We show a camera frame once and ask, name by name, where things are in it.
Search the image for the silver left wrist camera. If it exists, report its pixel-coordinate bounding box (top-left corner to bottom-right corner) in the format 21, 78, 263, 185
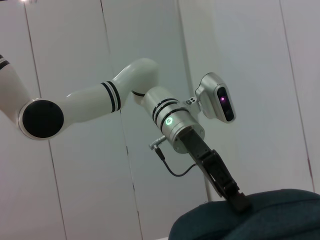
186, 72, 237, 123

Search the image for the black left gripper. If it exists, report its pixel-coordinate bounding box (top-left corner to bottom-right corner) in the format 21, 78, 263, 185
178, 128, 252, 213

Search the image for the dark teal insulated lunch bag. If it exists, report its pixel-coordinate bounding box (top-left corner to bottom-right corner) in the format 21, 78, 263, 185
168, 188, 320, 240

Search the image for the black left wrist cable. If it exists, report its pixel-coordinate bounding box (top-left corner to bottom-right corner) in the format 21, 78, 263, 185
148, 135, 199, 177

